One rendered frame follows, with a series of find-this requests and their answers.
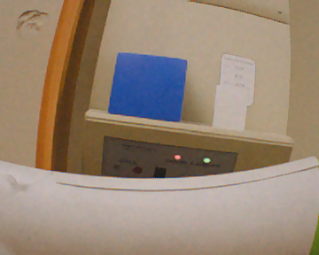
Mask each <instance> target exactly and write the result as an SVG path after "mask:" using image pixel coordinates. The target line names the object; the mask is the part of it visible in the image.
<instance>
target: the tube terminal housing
mask: <svg viewBox="0 0 319 255"><path fill-rule="evenodd" d="M290 32H291V31H290V26H289V25H286V24H284V23H280V22H277V21H275V20H272V19H266V18H262V17H259V16H256V15H252V14H248V13H246V12H239V11H234V10H231V9H228V8H222V7H218V6H214V5H211V4H202V3H196V2H191V1H185V0H111V3H110V5H109V10H108V14H107V18H106V20H105V29H104V33H103V34H102V41H101V45H100V49H99V52H98V57H97V66H96V68H95V74H94V81H93V87H92V92H91V96H90V100H89V110H90V109H99V110H106V111H108V105H109V99H110V92H111V89H112V86H113V75H114V68H115V62H116V58H117V57H118V53H119V52H127V53H139V54H144V55H157V56H164V57H171V58H182V59H186V60H187V61H188V65H187V71H186V77H185V90H184V96H183V108H182V114H181V120H189V121H196V122H202V123H208V124H212V122H213V116H214V99H215V92H216V91H215V86H216V85H219V76H220V65H221V60H220V59H221V54H222V52H223V53H229V54H234V55H238V56H240V57H245V58H252V59H255V60H257V61H256V76H255V80H256V82H255V93H254V104H253V108H252V107H246V109H247V113H246V118H245V129H248V130H254V131H264V132H269V133H274V134H279V135H286V130H287V120H288V109H289V98H290V95H289V93H290V78H291V76H290V73H291V69H290V68H291V42H290V40H291V38H290V35H291V34H290Z"/></svg>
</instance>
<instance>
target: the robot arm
mask: <svg viewBox="0 0 319 255"><path fill-rule="evenodd" d="M0 255H319V159H316V157H315V156H313V157H309V158H303V159H299V160H296V161H293V162H291V163H285V164H281V165H276V166H271V167H265V168H258V169H255V170H251V171H242V172H238V173H233V174H219V175H209V176H195V177H192V178H165V179H130V178H109V177H104V176H88V175H83V174H69V173H60V172H56V171H53V172H52V171H46V170H43V169H36V168H32V167H29V166H19V165H14V164H13V163H9V162H5V161H1V160H0Z"/></svg>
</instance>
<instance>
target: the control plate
mask: <svg viewBox="0 0 319 255"><path fill-rule="evenodd" d="M176 154H178V155H181V157H182V158H181V159H178V160H177V159H174V155H176ZM237 156H238V153H236V152H234V153H230V152H225V151H213V150H211V151H208V150H201V149H194V148H189V147H182V146H174V145H169V144H162V143H148V142H142V141H136V140H129V139H123V138H116V137H110V136H105V142H104V149H103V158H102V160H103V165H102V173H101V174H102V175H109V176H115V177H121V178H130V179H161V178H154V177H153V176H154V171H155V166H156V167H163V168H166V169H167V173H166V178H192V177H193V176H194V174H197V175H198V176H209V175H219V174H233V171H234V167H235V164H236V162H237ZM204 158H210V162H209V163H205V162H204V161H203V159H204ZM114 165H119V166H121V168H120V169H115V168H114V167H113V166H114ZM136 166H138V167H141V168H142V169H143V172H142V173H140V174H135V173H134V171H133V168H134V167H136ZM178 172H182V173H183V176H182V177H178V175H177V173H178Z"/></svg>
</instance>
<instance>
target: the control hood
mask: <svg viewBox="0 0 319 255"><path fill-rule="evenodd" d="M105 136H110V137H116V138H123V139H129V140H136V141H142V142H148V143H162V144H169V145H174V146H182V147H189V148H194V149H201V150H208V151H211V150H213V151H225V152H230V153H234V152H236V153H238V156H237V162H236V164H235V167H234V171H233V173H238V172H242V171H251V170H255V169H258V168H265V167H271V166H276V165H281V164H285V163H289V160H290V157H291V155H292V149H293V146H294V141H293V138H290V137H289V136H287V135H279V134H274V133H269V132H264V131H254V130H248V129H245V132H244V131H238V130H232V129H227V128H221V127H213V125H212V124H208V123H202V122H196V121H189V120H180V121H179V122H172V121H164V120H152V119H146V118H139V117H132V116H120V115H113V114H109V113H108V111H106V110H99V109H90V110H88V111H87V112H85V118H84V128H83V138H82V140H83V148H82V173H83V174H86V175H88V176H104V177H109V178H121V177H115V176H109V175H102V174H101V173H102V165H103V160H102V158H103V149H104V142H105Z"/></svg>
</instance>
